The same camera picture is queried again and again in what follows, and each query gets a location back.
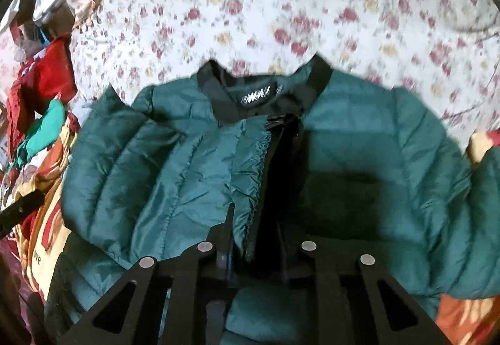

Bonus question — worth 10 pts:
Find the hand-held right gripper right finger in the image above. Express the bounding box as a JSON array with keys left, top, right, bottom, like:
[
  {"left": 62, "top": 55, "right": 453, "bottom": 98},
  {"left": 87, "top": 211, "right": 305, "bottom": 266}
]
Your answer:
[{"left": 275, "top": 223, "right": 450, "bottom": 345}]

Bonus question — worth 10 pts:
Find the silver plastic bag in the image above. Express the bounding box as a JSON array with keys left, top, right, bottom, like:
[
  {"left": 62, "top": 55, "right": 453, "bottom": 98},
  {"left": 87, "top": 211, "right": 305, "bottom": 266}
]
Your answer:
[{"left": 31, "top": 0, "right": 75, "bottom": 31}]

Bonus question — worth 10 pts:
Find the dark green puffer jacket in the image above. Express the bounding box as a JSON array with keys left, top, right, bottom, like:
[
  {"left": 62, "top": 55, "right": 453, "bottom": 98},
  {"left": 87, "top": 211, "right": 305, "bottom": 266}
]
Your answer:
[{"left": 45, "top": 55, "right": 500, "bottom": 345}]

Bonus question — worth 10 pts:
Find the bright green cloth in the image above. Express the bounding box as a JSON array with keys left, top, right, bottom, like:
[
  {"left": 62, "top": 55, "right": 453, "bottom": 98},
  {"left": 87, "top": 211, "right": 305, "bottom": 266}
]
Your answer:
[{"left": 15, "top": 99, "right": 66, "bottom": 168}]

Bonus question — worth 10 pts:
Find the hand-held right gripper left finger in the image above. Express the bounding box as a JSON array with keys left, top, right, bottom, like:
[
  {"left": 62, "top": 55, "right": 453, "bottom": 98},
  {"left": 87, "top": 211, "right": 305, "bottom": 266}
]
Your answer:
[{"left": 58, "top": 203, "right": 237, "bottom": 345}]

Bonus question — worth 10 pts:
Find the red cloth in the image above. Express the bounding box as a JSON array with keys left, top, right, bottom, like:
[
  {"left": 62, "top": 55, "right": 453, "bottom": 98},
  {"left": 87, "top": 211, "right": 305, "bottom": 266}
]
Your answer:
[{"left": 7, "top": 35, "right": 78, "bottom": 146}]

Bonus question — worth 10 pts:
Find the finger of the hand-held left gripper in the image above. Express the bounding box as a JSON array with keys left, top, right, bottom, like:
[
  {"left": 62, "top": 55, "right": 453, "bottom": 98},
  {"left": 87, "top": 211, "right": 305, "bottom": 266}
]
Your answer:
[{"left": 0, "top": 192, "right": 45, "bottom": 239}]

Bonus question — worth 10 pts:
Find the floral bedsheet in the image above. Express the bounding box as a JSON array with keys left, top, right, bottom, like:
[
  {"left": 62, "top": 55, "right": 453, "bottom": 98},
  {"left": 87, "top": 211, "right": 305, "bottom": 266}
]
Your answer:
[{"left": 0, "top": 0, "right": 500, "bottom": 142}]

